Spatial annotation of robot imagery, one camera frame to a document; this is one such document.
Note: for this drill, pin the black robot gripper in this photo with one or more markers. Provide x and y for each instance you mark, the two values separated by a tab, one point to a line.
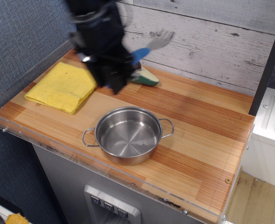
100	37

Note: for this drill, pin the blue handled metal fork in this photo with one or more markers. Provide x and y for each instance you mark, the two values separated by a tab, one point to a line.
161	40

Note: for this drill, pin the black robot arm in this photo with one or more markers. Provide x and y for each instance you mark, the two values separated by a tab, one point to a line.
91	7

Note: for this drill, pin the clear acrylic counter guard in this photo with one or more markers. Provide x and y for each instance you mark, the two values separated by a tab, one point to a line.
193	171

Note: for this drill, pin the toy avocado half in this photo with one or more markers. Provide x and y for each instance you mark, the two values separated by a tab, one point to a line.
143	76

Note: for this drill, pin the yellow folded cloth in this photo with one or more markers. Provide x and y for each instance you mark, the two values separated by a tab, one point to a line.
63	88

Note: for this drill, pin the stainless steel pot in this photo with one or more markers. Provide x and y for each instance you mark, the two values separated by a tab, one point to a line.
128	135

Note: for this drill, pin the grey toy fridge cabinet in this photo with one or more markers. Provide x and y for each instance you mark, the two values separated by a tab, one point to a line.
68	180

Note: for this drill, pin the silver dispenser button panel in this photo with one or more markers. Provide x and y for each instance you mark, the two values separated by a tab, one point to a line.
107	209

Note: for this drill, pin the yellow object bottom left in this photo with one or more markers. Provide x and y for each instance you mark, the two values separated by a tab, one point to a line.
16	219

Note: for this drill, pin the white side cabinet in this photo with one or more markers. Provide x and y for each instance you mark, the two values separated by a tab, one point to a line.
258	159

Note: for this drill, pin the black right vertical post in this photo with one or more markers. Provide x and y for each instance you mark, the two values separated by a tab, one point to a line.
263	84

